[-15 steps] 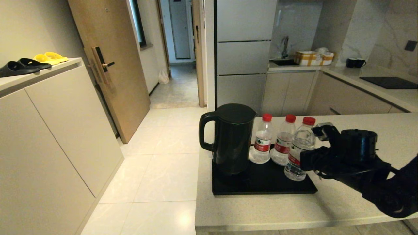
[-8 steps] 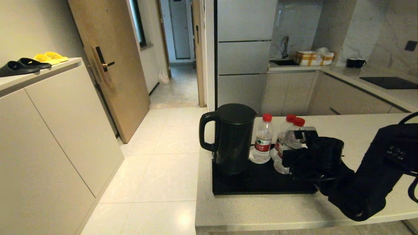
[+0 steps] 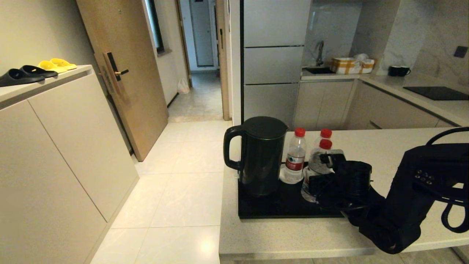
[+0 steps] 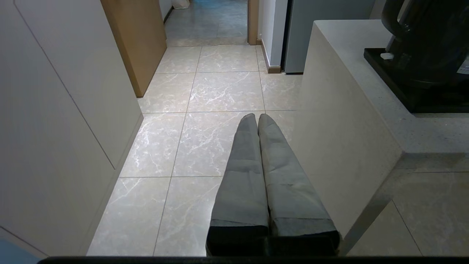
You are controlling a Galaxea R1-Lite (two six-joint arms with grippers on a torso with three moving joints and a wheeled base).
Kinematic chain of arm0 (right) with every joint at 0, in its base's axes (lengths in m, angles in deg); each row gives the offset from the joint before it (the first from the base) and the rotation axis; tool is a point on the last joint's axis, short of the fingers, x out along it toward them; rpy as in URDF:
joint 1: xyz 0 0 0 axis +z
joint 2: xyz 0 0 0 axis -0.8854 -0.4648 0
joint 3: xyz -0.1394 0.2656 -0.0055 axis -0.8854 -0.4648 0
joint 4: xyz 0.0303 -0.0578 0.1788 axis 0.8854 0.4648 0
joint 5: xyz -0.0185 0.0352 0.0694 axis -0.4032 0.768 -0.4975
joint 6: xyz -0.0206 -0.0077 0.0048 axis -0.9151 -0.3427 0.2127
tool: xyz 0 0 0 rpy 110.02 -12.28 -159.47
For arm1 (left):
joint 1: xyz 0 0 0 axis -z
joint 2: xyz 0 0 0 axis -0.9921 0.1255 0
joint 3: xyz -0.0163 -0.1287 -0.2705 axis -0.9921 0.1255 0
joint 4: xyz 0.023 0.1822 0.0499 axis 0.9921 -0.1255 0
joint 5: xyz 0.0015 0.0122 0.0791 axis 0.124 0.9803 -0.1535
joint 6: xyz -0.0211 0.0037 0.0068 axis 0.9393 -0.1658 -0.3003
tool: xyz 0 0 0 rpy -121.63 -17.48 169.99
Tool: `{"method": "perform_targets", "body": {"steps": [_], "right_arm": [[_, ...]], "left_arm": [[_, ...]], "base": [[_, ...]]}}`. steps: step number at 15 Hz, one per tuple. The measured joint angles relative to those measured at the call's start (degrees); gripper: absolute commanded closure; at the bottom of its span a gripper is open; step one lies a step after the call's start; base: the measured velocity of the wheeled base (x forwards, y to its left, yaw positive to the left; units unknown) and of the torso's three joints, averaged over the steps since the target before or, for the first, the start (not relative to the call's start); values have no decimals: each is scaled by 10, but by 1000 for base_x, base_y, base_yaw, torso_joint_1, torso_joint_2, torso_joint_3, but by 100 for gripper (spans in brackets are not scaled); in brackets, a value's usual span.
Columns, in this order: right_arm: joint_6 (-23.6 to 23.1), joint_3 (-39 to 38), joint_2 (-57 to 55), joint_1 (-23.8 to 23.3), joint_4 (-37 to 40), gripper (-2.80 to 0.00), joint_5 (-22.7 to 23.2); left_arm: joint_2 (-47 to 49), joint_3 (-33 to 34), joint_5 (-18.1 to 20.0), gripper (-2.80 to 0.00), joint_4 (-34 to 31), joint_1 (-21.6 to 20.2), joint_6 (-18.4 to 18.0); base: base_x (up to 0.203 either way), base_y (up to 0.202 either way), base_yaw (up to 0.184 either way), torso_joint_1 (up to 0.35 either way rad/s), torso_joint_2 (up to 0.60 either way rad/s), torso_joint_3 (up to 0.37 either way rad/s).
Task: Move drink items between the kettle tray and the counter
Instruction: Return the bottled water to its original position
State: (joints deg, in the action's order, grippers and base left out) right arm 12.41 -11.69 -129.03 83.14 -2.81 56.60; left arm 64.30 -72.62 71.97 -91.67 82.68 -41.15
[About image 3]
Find beige shoe cabinet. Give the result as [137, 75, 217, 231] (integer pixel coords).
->
[0, 65, 140, 264]

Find large yellow checked white box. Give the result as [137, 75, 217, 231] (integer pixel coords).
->
[330, 58, 362, 74]

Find black electric kettle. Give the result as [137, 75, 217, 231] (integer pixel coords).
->
[223, 116, 289, 197]

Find white hallway door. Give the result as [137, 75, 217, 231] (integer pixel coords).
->
[189, 0, 215, 67]

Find yellow slipper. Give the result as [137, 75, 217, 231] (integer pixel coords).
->
[50, 58, 77, 71]
[38, 60, 67, 74]

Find bronze door lock handle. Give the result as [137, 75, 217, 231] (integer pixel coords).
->
[99, 52, 129, 96]

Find chrome sink faucet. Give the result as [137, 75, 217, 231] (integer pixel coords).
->
[314, 40, 324, 67]

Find beige kitchen counter cabinets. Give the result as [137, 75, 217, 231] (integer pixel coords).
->
[293, 73, 469, 131]

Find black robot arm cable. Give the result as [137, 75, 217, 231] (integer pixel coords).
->
[425, 127, 469, 234]

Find round white coaster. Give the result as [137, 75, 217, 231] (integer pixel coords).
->
[279, 164, 304, 184]

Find clear water bottle red cap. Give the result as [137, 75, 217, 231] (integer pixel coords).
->
[280, 128, 307, 184]
[314, 128, 333, 154]
[301, 139, 336, 203]

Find dark kitchen sink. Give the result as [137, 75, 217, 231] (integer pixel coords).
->
[303, 67, 336, 75]

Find black rectangular tray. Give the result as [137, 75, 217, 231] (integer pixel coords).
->
[238, 162, 345, 220]

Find wooden entrance door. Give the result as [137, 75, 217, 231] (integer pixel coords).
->
[76, 0, 169, 163]

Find black slipper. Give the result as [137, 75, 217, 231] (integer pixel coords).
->
[20, 65, 59, 78]
[0, 69, 45, 88]

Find silver refrigerator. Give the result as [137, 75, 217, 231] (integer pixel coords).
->
[240, 0, 312, 126]

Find dark framed window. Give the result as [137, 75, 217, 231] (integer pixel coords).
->
[145, 0, 165, 55]

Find narrow wooden door leaf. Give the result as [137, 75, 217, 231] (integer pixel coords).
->
[215, 0, 231, 121]

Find black induction cooktop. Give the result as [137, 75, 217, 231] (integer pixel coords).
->
[403, 86, 469, 101]

